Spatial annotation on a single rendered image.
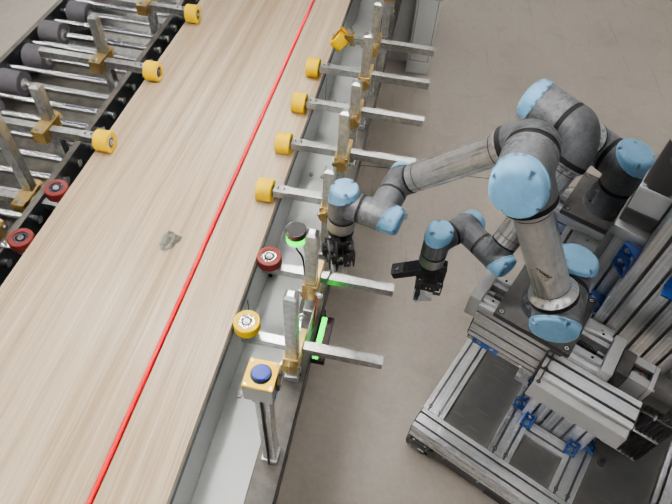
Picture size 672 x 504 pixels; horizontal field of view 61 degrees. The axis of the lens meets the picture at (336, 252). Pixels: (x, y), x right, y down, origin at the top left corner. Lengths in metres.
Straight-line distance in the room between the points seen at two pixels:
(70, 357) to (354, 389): 1.29
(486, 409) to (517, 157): 1.46
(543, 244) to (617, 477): 1.41
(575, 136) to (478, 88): 2.77
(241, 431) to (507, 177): 1.15
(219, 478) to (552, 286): 1.09
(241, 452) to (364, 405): 0.87
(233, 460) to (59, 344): 0.60
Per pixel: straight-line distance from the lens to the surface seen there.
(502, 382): 2.51
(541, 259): 1.31
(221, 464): 1.84
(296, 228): 1.64
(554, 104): 1.55
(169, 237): 1.93
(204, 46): 2.78
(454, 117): 3.94
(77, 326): 1.82
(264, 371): 1.26
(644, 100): 4.65
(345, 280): 1.84
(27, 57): 3.04
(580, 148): 1.52
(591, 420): 1.70
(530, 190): 1.15
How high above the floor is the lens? 2.36
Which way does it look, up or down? 52 degrees down
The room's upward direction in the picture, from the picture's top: 4 degrees clockwise
